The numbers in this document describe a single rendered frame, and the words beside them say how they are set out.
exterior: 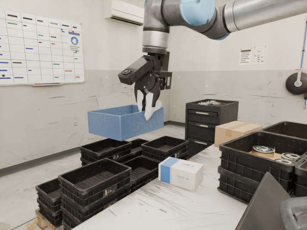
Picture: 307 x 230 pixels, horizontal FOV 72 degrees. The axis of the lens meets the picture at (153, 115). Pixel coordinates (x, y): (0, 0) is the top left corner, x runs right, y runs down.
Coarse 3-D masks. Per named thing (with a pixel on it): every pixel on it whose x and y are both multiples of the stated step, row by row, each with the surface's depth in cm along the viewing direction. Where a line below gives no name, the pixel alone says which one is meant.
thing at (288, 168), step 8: (240, 136) 108; (288, 136) 108; (224, 144) 96; (232, 152) 90; (240, 152) 87; (256, 160) 82; (264, 160) 80; (272, 160) 78; (296, 160) 78; (280, 168) 76; (288, 168) 74
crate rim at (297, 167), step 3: (303, 159) 79; (306, 159) 79; (300, 162) 76; (303, 162) 76; (297, 165) 74; (300, 165) 74; (294, 168) 73; (297, 168) 72; (300, 168) 71; (303, 168) 71; (294, 171) 73; (297, 171) 72; (300, 171) 71; (303, 171) 70; (306, 171) 70; (297, 174) 72; (300, 174) 71; (303, 174) 71; (306, 174) 70; (306, 177) 70
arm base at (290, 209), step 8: (288, 200) 48; (296, 200) 47; (304, 200) 45; (280, 208) 47; (288, 208) 46; (296, 208) 45; (304, 208) 44; (288, 216) 44; (296, 216) 44; (304, 216) 43; (288, 224) 44; (296, 224) 42; (304, 224) 42
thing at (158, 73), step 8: (144, 48) 58; (152, 48) 57; (160, 56) 61; (168, 56) 63; (160, 64) 62; (168, 64) 64; (152, 72) 59; (160, 72) 59; (168, 72) 62; (144, 80) 61; (152, 80) 59; (160, 80) 62; (144, 88) 61; (152, 88) 59; (160, 88) 63; (168, 88) 64
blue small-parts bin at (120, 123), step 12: (108, 108) 71; (120, 108) 75; (132, 108) 80; (96, 120) 63; (108, 120) 59; (120, 120) 56; (132, 120) 60; (144, 120) 64; (156, 120) 69; (96, 132) 64; (108, 132) 60; (120, 132) 57; (132, 132) 60; (144, 132) 65
